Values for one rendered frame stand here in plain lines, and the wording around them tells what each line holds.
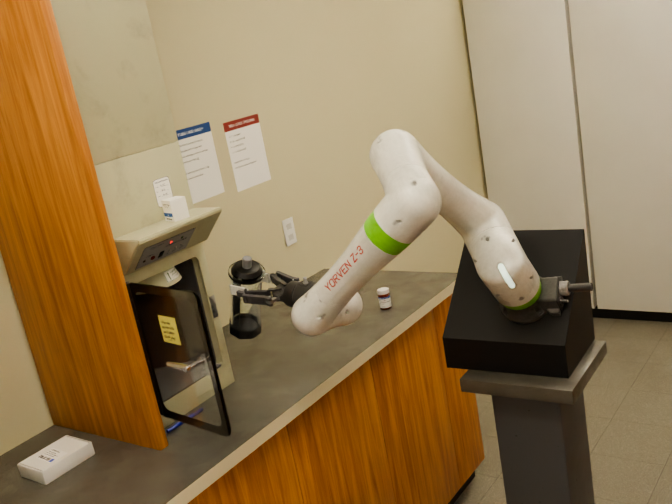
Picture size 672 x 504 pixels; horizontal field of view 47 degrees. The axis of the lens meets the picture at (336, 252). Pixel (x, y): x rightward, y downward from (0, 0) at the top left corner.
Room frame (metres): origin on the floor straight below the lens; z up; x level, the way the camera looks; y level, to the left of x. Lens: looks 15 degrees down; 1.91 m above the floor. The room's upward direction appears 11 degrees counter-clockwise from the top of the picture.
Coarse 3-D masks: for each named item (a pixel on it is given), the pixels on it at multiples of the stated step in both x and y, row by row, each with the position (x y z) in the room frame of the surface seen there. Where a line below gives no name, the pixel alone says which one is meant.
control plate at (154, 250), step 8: (184, 232) 2.10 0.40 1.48; (192, 232) 2.14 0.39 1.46; (168, 240) 2.06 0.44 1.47; (176, 240) 2.10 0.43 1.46; (184, 240) 2.14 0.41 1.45; (152, 248) 2.02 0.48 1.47; (160, 248) 2.05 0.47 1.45; (168, 248) 2.09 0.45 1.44; (144, 256) 2.01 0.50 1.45; (144, 264) 2.04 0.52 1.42
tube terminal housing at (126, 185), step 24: (168, 144) 2.24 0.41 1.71; (96, 168) 2.03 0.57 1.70; (120, 168) 2.09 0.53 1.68; (144, 168) 2.16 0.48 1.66; (168, 168) 2.22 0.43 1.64; (120, 192) 2.08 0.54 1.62; (144, 192) 2.14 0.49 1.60; (120, 216) 2.06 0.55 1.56; (144, 216) 2.12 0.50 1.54; (168, 264) 2.16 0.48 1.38; (216, 336) 2.28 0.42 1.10; (216, 360) 2.26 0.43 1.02
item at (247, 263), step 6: (246, 258) 2.17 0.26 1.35; (234, 264) 2.19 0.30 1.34; (240, 264) 2.19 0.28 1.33; (246, 264) 2.16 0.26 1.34; (252, 264) 2.19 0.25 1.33; (258, 264) 2.19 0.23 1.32; (234, 270) 2.16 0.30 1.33; (240, 270) 2.16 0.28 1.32; (246, 270) 2.16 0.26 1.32; (252, 270) 2.16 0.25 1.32; (258, 270) 2.16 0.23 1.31; (240, 276) 2.14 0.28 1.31; (246, 276) 2.14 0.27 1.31; (252, 276) 2.15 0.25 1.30; (258, 276) 2.16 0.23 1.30
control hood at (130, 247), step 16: (208, 208) 2.21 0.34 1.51; (160, 224) 2.11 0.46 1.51; (176, 224) 2.06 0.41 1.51; (192, 224) 2.11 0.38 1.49; (208, 224) 2.19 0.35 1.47; (128, 240) 1.97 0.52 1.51; (144, 240) 1.96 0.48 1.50; (160, 240) 2.03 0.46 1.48; (192, 240) 2.18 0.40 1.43; (128, 256) 1.98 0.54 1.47; (128, 272) 2.00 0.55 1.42
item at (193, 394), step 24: (144, 288) 1.95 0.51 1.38; (168, 288) 1.87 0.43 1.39; (144, 312) 1.97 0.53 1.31; (168, 312) 1.89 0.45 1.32; (192, 312) 1.82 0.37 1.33; (144, 336) 1.99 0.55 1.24; (192, 336) 1.83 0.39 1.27; (168, 360) 1.93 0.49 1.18; (192, 360) 1.85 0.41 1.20; (168, 384) 1.95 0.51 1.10; (192, 384) 1.87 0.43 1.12; (216, 384) 1.80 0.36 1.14; (168, 408) 1.98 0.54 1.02; (192, 408) 1.89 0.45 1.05; (216, 408) 1.82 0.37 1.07; (216, 432) 1.83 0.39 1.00
